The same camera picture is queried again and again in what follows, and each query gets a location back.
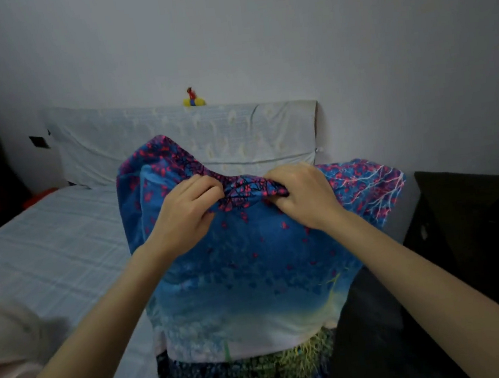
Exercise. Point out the person's left hand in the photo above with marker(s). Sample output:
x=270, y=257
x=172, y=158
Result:
x=181, y=221

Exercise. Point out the person's right hand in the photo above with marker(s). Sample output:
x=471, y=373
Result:
x=306, y=198

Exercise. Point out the person's right fingers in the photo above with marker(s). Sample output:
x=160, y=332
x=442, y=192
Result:
x=280, y=183

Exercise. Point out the person's left fingers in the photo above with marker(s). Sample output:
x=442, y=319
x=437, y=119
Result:
x=202, y=192

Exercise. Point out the blue floral pillowcase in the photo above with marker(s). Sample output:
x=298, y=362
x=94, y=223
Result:
x=255, y=275

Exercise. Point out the person's right forearm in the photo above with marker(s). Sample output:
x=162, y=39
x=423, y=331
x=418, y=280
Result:
x=442, y=303

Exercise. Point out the person's left forearm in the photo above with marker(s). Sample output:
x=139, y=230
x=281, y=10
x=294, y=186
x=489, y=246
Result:
x=83, y=344

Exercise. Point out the white covered headboard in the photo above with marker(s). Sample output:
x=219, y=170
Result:
x=181, y=140

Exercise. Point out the yellow and red toy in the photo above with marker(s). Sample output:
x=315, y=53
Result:
x=193, y=99

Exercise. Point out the red object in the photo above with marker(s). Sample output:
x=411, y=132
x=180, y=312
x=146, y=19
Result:
x=37, y=197

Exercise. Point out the black wall socket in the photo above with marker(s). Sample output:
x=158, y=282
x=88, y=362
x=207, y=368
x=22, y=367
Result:
x=39, y=142

